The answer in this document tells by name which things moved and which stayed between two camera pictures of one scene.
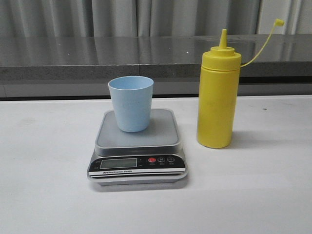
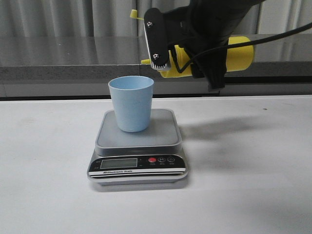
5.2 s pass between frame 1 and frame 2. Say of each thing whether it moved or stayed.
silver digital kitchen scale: stayed
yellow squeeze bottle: moved
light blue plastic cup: stayed
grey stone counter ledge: stayed
